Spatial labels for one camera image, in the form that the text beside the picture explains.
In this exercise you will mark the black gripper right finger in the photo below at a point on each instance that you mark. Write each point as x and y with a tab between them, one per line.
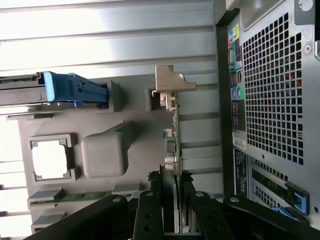
250	212

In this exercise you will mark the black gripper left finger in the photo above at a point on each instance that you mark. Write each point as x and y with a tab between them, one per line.
75	220

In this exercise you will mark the green RAM stick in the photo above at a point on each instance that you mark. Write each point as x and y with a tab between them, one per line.
80	196

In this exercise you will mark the blue card retainer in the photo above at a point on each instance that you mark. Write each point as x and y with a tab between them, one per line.
297	200

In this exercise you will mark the silver CPU chip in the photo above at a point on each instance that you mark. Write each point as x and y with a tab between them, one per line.
50	162

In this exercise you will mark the grey parts rack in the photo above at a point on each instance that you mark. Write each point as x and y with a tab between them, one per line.
140	140

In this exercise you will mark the grey open PC case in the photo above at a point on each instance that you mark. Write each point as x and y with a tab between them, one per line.
275	100

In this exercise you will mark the blue disk caddy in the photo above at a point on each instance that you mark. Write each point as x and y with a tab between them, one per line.
65	87

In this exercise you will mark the silver hard disk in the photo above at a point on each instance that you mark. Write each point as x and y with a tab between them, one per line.
20	92

